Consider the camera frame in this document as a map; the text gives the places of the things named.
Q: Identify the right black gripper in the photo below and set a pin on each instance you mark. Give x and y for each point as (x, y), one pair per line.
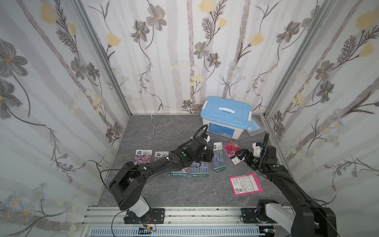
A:
(244, 154)

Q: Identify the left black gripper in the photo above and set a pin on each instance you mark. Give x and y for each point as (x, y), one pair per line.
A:
(204, 153)

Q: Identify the lavender seed packet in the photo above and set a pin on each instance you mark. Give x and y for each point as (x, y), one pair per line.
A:
(199, 169)
(218, 160)

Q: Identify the hollyhock pink flower packet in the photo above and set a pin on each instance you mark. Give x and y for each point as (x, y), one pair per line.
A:
(231, 148)

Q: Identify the pink back seed packet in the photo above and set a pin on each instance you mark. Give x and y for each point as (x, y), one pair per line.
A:
(244, 185)

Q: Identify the pink phlox seed packet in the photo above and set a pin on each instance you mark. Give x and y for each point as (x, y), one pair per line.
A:
(181, 173)

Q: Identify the purple flower seed packet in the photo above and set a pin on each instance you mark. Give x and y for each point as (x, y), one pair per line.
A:
(143, 156)

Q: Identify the white cosmos seed packet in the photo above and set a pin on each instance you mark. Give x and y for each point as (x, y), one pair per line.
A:
(161, 155)

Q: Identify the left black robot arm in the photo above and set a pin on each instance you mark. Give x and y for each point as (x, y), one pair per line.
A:
(127, 185)

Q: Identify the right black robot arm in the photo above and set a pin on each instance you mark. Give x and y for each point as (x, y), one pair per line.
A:
(307, 217)

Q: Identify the clear bag of masks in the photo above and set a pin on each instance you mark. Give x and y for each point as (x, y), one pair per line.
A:
(255, 127)

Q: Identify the blue lid storage box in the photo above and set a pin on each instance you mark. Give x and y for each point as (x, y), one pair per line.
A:
(226, 117)

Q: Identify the metal scissor tongs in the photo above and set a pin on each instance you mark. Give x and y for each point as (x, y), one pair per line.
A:
(154, 132)

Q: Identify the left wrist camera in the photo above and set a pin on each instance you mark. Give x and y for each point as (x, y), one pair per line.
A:
(205, 137)

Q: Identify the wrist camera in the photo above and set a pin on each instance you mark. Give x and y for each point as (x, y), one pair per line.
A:
(205, 137)
(257, 149)

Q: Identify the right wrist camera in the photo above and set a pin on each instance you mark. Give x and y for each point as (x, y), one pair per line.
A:
(257, 149)

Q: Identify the white slotted cable duct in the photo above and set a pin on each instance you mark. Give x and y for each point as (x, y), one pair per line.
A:
(177, 231)

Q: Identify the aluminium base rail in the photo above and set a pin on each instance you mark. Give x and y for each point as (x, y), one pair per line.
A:
(183, 216)

